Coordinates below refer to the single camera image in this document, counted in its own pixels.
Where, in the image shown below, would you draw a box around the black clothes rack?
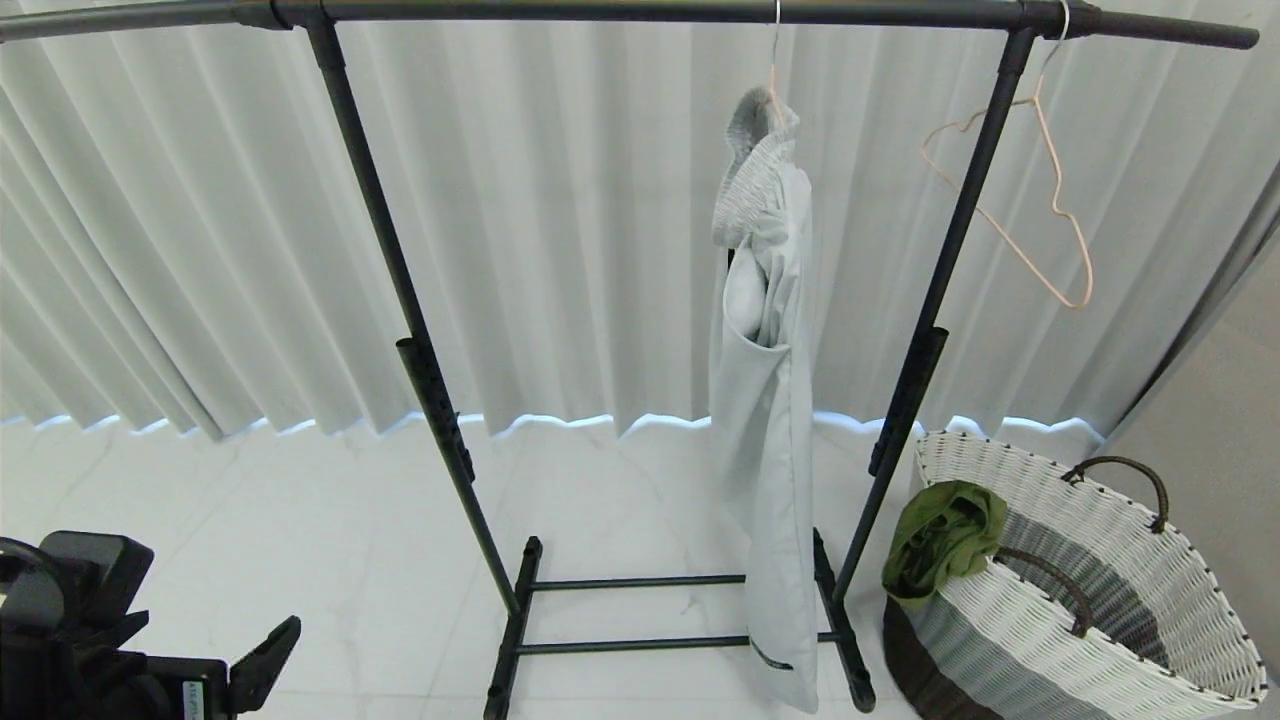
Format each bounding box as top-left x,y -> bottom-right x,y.
0,0 -> 1261,714

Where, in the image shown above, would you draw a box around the white curtain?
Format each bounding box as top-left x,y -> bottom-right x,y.
0,0 -> 1280,441

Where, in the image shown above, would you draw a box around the green garment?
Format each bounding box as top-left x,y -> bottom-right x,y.
882,480 -> 1009,611

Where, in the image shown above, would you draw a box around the white laundry basket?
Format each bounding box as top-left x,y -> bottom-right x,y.
882,430 -> 1269,720

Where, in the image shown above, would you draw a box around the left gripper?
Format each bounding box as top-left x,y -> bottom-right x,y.
50,615 -> 302,720

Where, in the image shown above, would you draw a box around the pale grey shorts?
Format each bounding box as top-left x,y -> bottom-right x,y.
708,87 -> 822,715

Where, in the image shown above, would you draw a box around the pink clothes hanger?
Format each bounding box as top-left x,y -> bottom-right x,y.
765,0 -> 784,106
920,0 -> 1095,310

